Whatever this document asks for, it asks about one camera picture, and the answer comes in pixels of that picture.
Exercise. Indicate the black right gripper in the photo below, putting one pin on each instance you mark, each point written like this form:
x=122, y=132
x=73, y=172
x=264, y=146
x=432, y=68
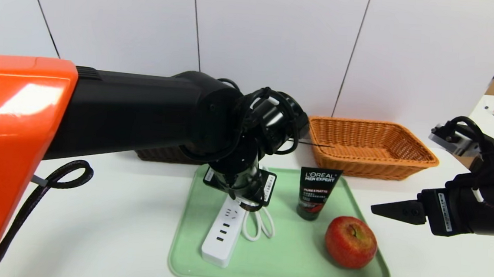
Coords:
x=441, y=211

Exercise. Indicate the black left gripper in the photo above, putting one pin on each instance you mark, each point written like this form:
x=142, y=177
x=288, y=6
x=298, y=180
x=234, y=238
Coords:
x=266, y=186

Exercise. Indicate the black L'Oreal tube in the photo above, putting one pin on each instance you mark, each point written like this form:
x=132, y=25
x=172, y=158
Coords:
x=317, y=195

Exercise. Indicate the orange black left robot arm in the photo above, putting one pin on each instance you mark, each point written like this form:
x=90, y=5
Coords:
x=122, y=112

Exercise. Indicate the orange wicker basket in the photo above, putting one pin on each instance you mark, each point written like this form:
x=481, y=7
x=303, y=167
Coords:
x=371, y=164

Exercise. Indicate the dark brown wicker basket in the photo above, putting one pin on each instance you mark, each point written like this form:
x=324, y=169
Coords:
x=163, y=155

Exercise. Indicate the red apple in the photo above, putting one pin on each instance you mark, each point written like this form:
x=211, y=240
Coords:
x=349, y=243

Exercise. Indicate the light green plastic tray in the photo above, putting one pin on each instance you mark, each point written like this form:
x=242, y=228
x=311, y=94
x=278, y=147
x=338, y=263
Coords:
x=290, y=263

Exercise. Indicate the white side table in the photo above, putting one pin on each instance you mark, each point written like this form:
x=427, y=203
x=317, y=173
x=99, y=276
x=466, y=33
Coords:
x=486, y=109

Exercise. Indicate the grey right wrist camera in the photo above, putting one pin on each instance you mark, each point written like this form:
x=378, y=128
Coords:
x=457, y=142

